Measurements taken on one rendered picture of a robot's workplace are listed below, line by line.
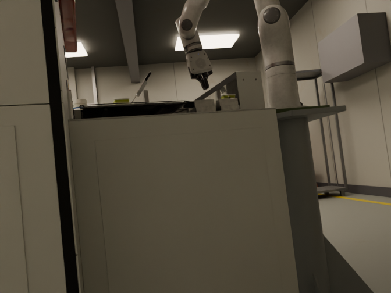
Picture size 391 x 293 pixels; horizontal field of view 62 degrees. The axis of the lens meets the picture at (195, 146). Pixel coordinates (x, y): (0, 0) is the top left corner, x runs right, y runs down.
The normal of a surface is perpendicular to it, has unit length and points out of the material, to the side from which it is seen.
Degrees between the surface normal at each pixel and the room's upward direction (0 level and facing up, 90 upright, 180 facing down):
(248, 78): 90
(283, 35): 127
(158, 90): 90
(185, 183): 90
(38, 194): 90
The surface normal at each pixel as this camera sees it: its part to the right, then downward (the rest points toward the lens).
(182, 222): 0.32, -0.09
